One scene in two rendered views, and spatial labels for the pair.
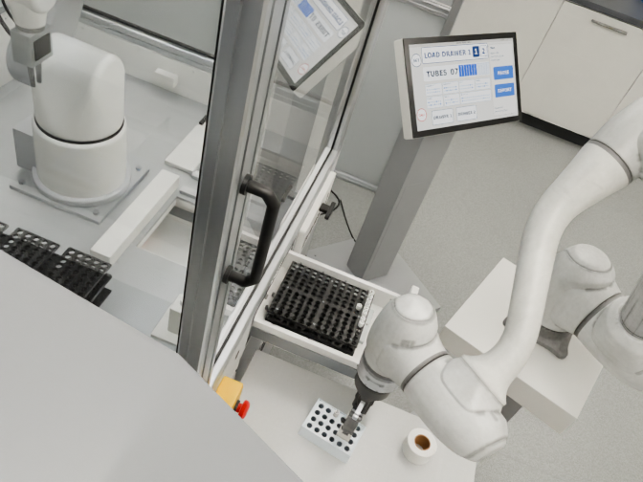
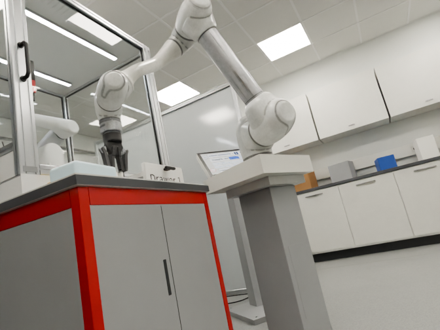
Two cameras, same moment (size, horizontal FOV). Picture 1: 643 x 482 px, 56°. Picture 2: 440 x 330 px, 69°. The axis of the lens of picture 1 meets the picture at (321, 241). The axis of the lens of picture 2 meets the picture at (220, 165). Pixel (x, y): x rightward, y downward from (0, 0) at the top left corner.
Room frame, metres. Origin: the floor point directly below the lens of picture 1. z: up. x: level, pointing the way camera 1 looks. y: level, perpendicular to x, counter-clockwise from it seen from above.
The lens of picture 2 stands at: (-0.33, -1.03, 0.55)
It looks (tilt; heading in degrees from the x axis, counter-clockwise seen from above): 12 degrees up; 21
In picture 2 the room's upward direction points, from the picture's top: 12 degrees counter-clockwise
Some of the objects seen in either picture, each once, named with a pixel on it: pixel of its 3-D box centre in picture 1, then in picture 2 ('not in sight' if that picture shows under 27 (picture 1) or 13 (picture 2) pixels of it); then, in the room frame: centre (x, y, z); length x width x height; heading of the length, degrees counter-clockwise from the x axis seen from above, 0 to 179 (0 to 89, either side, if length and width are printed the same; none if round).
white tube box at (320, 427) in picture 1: (332, 429); not in sight; (0.72, -0.16, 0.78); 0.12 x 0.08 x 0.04; 76
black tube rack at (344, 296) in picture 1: (320, 309); not in sight; (0.96, -0.05, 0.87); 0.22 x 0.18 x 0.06; 86
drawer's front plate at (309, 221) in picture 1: (314, 213); not in sight; (1.29, 0.04, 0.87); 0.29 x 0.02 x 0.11; 176
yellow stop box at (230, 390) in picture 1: (226, 402); not in sight; (0.64, 0.08, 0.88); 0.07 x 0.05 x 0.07; 176
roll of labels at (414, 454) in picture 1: (419, 446); not in sight; (0.75, -0.36, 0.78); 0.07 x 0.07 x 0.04
